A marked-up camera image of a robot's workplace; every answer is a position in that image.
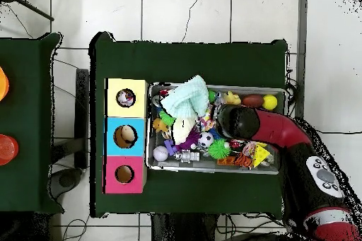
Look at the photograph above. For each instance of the cream knitted cloth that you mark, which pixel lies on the cream knitted cloth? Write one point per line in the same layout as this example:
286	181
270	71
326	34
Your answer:
182	129

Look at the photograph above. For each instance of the light blue knitted cloth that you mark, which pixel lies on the light blue knitted cloth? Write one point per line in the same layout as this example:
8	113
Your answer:
186	96

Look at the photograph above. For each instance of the colourful patterned cloth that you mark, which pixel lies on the colourful patterned cloth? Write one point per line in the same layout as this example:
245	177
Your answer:
125	98

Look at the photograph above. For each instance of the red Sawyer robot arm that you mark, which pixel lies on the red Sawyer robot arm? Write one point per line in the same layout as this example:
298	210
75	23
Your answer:
280	130

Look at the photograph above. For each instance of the shallow mesh bin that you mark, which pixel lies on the shallow mesh bin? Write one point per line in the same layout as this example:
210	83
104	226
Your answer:
181	166

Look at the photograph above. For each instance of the wooden box with three holes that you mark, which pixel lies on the wooden box with three holes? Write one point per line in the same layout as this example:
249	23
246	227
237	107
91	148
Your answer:
125	112

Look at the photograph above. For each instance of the green spiky toy with eyes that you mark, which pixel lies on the green spiky toy with eyes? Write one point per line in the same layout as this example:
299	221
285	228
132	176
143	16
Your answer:
167	118

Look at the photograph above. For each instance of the black and white soccer ball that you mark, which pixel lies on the black and white soccer ball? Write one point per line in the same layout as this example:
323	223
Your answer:
206	139

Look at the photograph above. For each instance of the white toy baseball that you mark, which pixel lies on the white toy baseball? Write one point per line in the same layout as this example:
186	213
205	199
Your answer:
160	153

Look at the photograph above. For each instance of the green spiky ball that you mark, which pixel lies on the green spiky ball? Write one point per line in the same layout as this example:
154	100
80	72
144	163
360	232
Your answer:
219	149

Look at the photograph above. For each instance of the dark green tablecloth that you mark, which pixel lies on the dark green tablecloth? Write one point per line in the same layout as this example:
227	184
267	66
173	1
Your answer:
198	63
28	111

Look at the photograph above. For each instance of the orange tiger plush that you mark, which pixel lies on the orange tiger plush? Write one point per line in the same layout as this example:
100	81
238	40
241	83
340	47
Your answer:
243	160

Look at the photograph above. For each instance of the yellow cheese wedge toy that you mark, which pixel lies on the yellow cheese wedge toy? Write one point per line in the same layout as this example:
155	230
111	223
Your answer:
260	154

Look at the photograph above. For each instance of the yellow ball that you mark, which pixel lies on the yellow ball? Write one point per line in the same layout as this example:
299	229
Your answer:
269	102

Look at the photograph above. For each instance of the red plastic cup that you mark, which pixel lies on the red plastic cup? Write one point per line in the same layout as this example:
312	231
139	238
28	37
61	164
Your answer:
7	150

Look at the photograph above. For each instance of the black metal rod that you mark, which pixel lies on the black metal rod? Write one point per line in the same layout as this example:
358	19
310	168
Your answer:
36	12

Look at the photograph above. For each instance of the orange plastic cup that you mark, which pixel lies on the orange plastic cup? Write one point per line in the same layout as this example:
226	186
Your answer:
3	84

